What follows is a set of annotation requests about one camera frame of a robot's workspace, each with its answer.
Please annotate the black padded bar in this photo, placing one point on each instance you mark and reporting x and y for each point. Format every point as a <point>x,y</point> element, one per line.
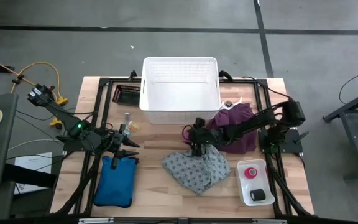
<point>30,175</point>

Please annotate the purple cloth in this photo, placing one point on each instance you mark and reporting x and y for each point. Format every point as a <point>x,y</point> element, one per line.
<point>244,144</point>

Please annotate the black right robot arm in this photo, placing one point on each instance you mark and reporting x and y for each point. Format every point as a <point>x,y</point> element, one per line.
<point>259,119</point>

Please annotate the silver metal bracket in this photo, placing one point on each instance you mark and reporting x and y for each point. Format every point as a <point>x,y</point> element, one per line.
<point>95,220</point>
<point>269,221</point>

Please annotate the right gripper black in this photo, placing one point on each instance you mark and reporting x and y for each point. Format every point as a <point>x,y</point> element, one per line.
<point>207,136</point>

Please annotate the blue zippered pouch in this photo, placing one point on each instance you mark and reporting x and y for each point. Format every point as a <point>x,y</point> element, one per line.
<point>115,186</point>

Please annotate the black metal table frame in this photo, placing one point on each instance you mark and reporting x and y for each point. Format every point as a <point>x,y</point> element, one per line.
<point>103,82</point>

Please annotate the white shallow plastic tray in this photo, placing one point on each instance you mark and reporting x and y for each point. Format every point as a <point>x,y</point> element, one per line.
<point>244,193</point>

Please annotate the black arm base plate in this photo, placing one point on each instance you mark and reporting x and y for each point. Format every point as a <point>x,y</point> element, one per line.
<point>70,147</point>
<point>294,146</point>

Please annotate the small black mesh tray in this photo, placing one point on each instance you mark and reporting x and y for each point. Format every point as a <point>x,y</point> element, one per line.
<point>124,95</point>

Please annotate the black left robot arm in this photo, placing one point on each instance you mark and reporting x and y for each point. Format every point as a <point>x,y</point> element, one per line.
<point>70,121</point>

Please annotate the black bandage roll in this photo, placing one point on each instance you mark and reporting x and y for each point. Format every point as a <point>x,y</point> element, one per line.
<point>257,195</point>

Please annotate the dark grey metal stand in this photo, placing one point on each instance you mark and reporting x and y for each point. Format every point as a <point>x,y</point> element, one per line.
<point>356,130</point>

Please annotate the red bandage roll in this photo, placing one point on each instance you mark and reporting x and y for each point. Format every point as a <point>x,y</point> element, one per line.
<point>246,175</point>

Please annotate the white plastic woven basket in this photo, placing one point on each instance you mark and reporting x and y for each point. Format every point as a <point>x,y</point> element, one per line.
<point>179,93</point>

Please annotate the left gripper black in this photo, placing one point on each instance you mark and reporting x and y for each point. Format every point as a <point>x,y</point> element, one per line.
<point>117,143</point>

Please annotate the clear packet yellow contents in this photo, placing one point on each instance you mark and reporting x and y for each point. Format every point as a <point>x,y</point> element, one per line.
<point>132,127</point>

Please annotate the grey patterned cloth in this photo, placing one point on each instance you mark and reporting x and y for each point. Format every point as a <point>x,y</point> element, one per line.
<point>197,174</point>

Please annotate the white paper sheet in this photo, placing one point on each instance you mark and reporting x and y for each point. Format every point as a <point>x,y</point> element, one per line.
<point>33,161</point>

